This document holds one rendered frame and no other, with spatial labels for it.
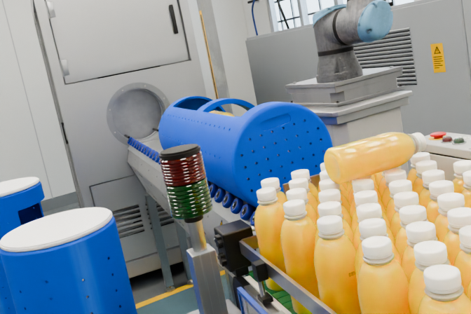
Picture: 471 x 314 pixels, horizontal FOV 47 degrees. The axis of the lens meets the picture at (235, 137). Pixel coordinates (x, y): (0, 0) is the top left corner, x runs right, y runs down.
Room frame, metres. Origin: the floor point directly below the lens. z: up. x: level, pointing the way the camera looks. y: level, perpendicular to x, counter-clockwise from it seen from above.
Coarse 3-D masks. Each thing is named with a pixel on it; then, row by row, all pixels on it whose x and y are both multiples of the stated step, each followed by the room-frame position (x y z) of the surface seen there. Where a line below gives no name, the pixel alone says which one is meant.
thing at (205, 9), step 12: (204, 0) 2.76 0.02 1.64; (204, 12) 2.75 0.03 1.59; (204, 24) 2.75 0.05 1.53; (204, 36) 2.79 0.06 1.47; (216, 36) 2.76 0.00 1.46; (216, 48) 2.76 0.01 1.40; (216, 60) 2.76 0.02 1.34; (216, 72) 2.75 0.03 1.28; (216, 84) 2.75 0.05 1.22; (216, 96) 2.78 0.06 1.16; (228, 96) 2.77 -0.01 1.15; (228, 108) 2.76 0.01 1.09
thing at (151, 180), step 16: (128, 144) 3.25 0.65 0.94; (144, 144) 3.18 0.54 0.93; (160, 144) 3.07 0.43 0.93; (128, 160) 3.21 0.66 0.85; (144, 176) 2.70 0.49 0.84; (160, 176) 2.38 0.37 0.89; (160, 192) 2.41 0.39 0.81; (256, 208) 1.50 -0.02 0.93; (208, 224) 1.66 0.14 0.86; (208, 240) 1.78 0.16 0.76
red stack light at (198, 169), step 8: (200, 152) 0.78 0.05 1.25; (160, 160) 0.78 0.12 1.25; (176, 160) 0.76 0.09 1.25; (184, 160) 0.76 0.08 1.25; (192, 160) 0.76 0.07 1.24; (200, 160) 0.78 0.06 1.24; (168, 168) 0.76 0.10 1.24; (176, 168) 0.76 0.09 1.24; (184, 168) 0.76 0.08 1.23; (192, 168) 0.76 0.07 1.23; (200, 168) 0.77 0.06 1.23; (168, 176) 0.76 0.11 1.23; (176, 176) 0.76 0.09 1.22; (184, 176) 0.76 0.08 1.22; (192, 176) 0.76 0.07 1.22; (200, 176) 0.77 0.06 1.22; (168, 184) 0.77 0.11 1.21; (176, 184) 0.76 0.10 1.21; (184, 184) 0.76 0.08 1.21
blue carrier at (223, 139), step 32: (192, 96) 2.11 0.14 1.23; (160, 128) 2.08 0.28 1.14; (192, 128) 1.67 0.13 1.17; (224, 128) 1.40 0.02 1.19; (256, 128) 1.31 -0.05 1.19; (288, 128) 1.34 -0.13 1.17; (320, 128) 1.37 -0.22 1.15; (224, 160) 1.34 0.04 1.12; (256, 160) 1.31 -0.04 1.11; (288, 160) 1.33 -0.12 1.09; (320, 160) 1.36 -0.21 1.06; (256, 192) 1.30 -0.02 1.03
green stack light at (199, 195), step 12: (204, 180) 0.77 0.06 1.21; (168, 192) 0.77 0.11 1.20; (180, 192) 0.76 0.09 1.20; (192, 192) 0.76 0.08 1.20; (204, 192) 0.77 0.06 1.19; (180, 204) 0.76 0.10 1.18; (192, 204) 0.76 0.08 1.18; (204, 204) 0.77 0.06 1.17; (180, 216) 0.76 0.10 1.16; (192, 216) 0.76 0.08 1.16
